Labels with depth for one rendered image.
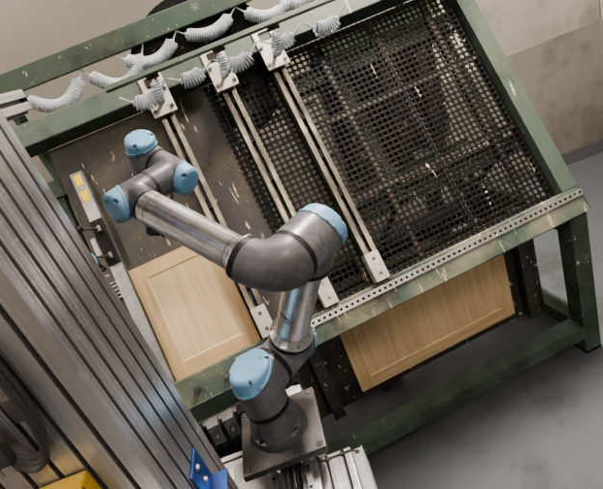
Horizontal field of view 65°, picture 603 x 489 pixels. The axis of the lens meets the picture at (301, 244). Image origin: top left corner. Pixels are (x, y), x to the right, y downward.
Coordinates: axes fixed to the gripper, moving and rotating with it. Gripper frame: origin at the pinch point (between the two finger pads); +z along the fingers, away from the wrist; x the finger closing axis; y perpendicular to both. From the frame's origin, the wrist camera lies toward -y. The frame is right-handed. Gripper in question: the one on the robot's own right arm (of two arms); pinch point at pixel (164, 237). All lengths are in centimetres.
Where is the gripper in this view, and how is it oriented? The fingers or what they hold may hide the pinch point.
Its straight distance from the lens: 145.1
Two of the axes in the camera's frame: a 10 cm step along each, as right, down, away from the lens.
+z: -0.5, 6.1, 7.9
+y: -0.4, -7.9, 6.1
